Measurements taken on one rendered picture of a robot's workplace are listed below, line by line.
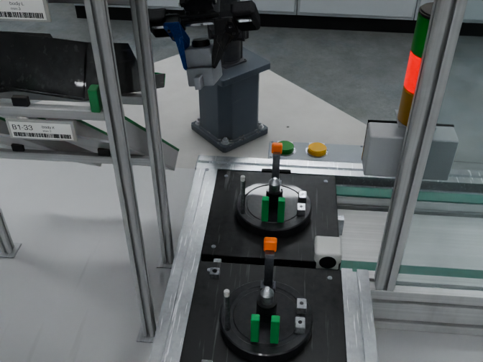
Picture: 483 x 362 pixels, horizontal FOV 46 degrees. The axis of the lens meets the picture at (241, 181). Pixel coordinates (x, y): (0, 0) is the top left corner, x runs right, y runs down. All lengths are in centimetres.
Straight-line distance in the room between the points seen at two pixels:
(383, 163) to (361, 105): 249
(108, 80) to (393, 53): 335
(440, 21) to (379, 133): 19
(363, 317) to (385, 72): 287
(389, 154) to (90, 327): 59
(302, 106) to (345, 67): 213
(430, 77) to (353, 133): 78
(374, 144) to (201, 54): 32
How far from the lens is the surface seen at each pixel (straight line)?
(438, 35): 71
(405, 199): 85
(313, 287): 95
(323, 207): 109
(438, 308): 102
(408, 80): 77
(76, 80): 77
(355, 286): 98
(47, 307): 111
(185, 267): 99
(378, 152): 82
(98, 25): 66
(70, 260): 118
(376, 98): 341
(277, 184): 102
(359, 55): 387
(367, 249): 110
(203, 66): 94
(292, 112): 156
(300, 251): 100
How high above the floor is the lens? 168
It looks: 39 degrees down
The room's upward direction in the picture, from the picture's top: straight up
